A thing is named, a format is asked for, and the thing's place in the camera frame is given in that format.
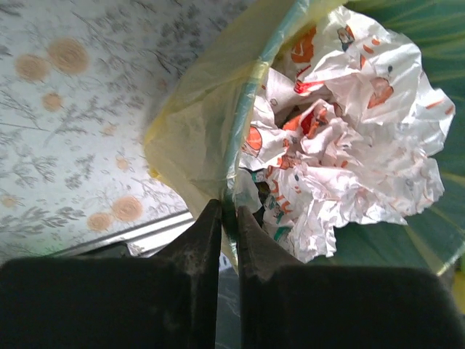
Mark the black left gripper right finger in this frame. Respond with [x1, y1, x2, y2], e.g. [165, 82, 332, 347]
[238, 207, 458, 348]

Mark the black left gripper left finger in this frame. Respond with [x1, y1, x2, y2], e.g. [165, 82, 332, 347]
[1, 200, 222, 348]

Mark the teal plastic trash bin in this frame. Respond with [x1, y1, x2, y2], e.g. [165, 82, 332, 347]
[308, 0, 465, 277]

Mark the crumpled printed paper trash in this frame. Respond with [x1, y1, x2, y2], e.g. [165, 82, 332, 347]
[237, 7, 455, 262]

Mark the yellow plastic trash bag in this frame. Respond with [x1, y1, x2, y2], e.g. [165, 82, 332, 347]
[143, 0, 465, 277]

